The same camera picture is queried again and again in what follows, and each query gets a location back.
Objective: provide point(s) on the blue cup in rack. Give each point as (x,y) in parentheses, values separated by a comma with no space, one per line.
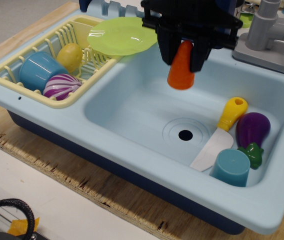
(37,69)

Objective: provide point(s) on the light blue toy sink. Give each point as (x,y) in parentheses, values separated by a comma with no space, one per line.
(132,124)

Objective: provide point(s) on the purple white toy onion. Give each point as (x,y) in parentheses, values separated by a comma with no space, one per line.
(60,86)

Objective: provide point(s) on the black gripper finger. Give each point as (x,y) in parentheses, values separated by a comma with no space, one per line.
(169,43)
(199,53)

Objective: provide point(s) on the yellow toy potato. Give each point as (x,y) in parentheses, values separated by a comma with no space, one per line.
(70,57)

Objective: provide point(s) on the wooden board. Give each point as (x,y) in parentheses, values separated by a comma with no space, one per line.
(75,199)

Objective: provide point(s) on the green object in background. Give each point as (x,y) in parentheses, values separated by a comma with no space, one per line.
(246,19)

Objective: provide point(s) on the cream yellow dish rack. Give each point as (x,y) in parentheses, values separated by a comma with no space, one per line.
(74,30)

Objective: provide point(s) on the yellow handled toy knife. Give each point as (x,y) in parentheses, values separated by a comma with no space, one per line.
(220,139)

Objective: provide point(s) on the orange toy carrot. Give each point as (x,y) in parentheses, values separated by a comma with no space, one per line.
(180,77)

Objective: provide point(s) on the yellow tape piece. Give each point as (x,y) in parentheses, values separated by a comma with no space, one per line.
(18,227)

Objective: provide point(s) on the dark blue plastic box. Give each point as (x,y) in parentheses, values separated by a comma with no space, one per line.
(227,6)

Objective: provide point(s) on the purple toy eggplant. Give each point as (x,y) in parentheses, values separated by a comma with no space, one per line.
(251,130)

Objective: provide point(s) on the light green plastic plate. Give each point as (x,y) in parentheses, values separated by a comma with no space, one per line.
(121,36)

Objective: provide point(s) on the blue cup in sink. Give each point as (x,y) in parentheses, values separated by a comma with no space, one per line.
(231,167)

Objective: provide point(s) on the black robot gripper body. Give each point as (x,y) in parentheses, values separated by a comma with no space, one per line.
(189,19)

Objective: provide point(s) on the grey toy faucet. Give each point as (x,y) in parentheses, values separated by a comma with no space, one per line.
(263,44)

